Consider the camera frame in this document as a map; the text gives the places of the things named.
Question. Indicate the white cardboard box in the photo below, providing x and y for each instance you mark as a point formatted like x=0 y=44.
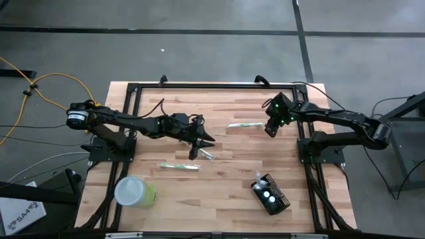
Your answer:
x=20 y=212

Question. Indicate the teal mouthwash bottle white cap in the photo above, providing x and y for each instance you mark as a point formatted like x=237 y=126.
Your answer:
x=266 y=193
x=272 y=199

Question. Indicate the green plastic cup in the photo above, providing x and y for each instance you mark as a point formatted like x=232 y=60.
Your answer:
x=133 y=192

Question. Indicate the silver extrusion post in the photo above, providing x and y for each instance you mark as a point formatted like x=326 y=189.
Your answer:
x=124 y=235
x=308 y=236

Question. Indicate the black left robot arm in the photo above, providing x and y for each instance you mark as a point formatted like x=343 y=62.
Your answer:
x=116 y=117

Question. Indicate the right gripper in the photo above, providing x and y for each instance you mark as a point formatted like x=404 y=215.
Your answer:
x=279 y=111

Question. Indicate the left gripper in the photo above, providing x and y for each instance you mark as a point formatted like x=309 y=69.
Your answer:
x=179 y=127

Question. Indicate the black floor stand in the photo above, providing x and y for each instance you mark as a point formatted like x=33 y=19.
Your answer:
x=40 y=194

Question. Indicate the black floor bar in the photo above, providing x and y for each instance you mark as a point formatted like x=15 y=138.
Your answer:
x=16 y=73

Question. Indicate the black cart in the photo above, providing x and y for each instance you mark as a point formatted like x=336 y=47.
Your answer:
x=395 y=113

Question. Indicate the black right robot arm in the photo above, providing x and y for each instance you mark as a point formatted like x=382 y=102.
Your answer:
x=348 y=119

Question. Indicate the black table frame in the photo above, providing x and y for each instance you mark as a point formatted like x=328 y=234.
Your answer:
x=216 y=87

